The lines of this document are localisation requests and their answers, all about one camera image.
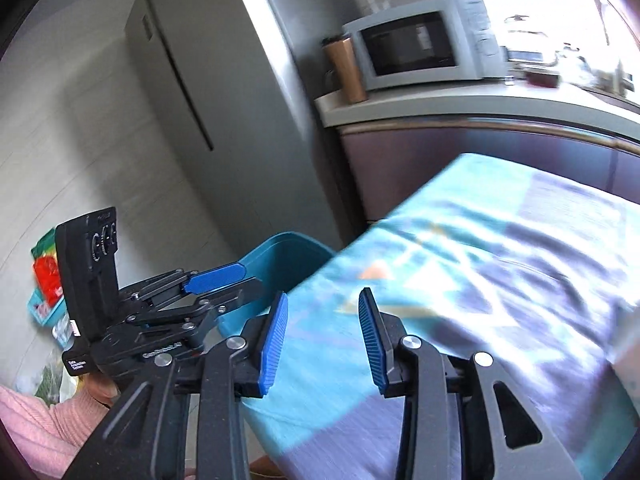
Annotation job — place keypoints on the copper thermos mug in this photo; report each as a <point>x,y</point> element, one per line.
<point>347,70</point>

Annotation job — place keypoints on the person's left hand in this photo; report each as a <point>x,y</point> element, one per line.
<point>102,391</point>

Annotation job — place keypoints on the teal plastic bin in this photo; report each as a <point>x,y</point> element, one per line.
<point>280,265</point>

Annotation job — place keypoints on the red food container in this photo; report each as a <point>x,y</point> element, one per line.
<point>545,80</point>

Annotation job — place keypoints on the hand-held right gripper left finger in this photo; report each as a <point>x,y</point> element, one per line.
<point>272,345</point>

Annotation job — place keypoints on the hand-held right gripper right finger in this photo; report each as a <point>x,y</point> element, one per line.
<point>372,345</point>

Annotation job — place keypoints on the teal patterned tablecloth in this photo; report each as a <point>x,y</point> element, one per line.
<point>475,270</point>

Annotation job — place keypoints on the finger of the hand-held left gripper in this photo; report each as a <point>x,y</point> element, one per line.
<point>215,277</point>
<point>235,296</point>

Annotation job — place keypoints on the teal carton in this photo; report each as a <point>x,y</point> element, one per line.
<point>45,312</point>

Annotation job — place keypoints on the kitchen counter cabinet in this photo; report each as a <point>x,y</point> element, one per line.
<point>450,160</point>

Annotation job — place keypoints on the clear plastic bag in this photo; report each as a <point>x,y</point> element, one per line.
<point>65,332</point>

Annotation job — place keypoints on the glass kettle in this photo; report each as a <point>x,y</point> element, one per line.
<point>527,42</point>

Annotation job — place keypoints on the grey refrigerator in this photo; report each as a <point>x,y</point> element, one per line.
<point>225,110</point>

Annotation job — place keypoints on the white microwave oven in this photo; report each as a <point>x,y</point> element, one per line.
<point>415,45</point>

